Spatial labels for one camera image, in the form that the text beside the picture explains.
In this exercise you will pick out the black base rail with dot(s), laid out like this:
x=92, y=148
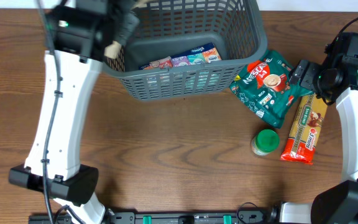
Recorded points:
x=246, y=216

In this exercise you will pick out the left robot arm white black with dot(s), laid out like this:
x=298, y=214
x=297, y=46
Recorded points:
x=78, y=39

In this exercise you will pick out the grey plastic basket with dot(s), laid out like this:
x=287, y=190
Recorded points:
x=170, y=27

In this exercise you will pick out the spaghetti pasta packet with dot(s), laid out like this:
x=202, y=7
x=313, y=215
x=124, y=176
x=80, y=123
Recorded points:
x=305, y=130

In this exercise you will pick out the green lid jar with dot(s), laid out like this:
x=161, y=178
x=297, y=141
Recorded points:
x=265, y=142

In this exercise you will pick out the colourful tissue multipack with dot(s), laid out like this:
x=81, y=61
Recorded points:
x=206, y=53

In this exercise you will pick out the beige clear plastic bag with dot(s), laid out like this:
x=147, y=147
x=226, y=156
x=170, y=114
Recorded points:
x=124, y=22

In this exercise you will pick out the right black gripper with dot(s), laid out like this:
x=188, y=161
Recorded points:
x=306, y=81

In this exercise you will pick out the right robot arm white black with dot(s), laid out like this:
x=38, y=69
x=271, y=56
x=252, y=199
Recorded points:
x=336, y=82

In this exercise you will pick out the green Nescafe coffee bag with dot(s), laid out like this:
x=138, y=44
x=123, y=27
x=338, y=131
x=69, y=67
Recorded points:
x=263, y=87

